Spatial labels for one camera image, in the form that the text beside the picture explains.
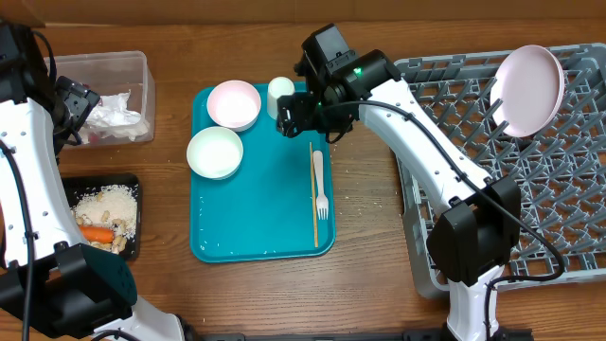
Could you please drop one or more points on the teal serving tray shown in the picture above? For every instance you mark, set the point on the teal serving tray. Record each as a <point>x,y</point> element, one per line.
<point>264,210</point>

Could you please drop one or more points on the white paper cup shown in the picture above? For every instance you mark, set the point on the white paper cup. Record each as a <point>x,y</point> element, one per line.
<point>277,87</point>

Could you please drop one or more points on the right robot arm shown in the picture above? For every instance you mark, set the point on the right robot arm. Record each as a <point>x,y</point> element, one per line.
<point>478,216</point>

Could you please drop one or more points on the grey dishwasher rack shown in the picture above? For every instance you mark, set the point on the grey dishwasher rack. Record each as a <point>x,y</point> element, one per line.
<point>560,169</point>

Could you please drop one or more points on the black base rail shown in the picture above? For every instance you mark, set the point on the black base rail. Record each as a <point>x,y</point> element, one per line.
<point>322,336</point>

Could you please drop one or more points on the white round plate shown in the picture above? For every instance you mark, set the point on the white round plate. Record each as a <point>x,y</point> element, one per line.
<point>528,89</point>

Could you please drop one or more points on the pink bowl with peanuts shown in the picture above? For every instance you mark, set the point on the pink bowl with peanuts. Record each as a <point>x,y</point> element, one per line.
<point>234,105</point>

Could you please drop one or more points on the rice and peanut pile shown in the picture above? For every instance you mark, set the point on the rice and peanut pile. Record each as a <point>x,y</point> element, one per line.
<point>114,207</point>

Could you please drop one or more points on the wooden chopstick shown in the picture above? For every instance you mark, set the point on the wooden chopstick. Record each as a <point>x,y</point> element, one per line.
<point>314,209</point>

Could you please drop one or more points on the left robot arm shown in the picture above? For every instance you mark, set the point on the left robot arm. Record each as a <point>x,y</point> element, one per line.
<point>54,281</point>

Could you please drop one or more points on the small white tissue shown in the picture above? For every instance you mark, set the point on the small white tissue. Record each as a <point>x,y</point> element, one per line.
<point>130,128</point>

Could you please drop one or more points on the large white tissue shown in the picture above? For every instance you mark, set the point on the large white tissue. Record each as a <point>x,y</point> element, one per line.
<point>113,111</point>

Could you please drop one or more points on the orange carrot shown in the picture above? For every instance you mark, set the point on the orange carrot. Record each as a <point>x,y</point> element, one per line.
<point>97,234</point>

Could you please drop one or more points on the white bowl with rice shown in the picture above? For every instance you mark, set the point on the white bowl with rice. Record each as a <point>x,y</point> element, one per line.
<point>215,153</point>

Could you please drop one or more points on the black plastic tray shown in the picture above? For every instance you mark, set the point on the black plastic tray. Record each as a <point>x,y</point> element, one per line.
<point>74,186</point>

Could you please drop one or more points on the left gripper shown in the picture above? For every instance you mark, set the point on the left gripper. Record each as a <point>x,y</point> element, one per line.
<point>80,98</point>

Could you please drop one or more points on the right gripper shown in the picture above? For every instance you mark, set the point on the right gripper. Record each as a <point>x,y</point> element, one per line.
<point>299,101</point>

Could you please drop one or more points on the clear plastic bin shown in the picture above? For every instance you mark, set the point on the clear plastic bin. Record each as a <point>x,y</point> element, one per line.
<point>112,73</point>

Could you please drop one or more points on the white plastic fork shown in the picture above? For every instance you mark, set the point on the white plastic fork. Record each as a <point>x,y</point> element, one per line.
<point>322,202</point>

